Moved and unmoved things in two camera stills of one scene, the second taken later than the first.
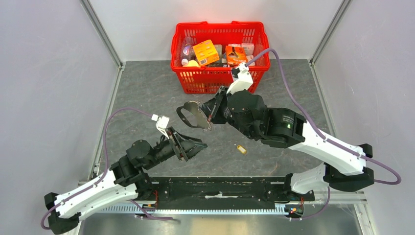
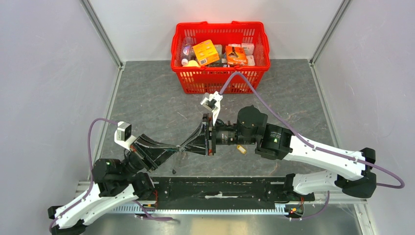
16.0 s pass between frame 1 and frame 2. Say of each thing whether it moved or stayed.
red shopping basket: stayed
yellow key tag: stayed
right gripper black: moved
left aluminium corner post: stayed
